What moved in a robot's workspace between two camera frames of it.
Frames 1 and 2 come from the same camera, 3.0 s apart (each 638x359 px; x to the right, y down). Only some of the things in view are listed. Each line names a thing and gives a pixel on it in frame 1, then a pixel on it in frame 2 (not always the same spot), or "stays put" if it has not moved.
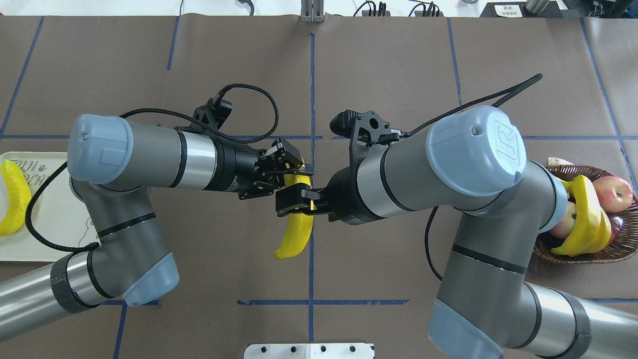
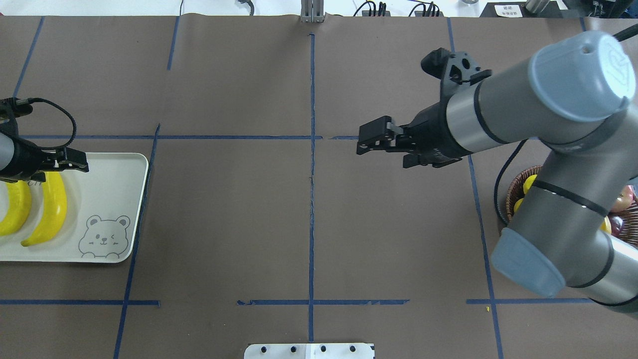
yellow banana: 20,198 stays put
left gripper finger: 265,185 → 62,166
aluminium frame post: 312,11 stays put
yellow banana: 298,227 → 58,211
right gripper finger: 295,194 → 375,135
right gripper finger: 313,210 → 410,160
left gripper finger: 287,153 → 73,156
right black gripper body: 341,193 → 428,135
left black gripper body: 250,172 → 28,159
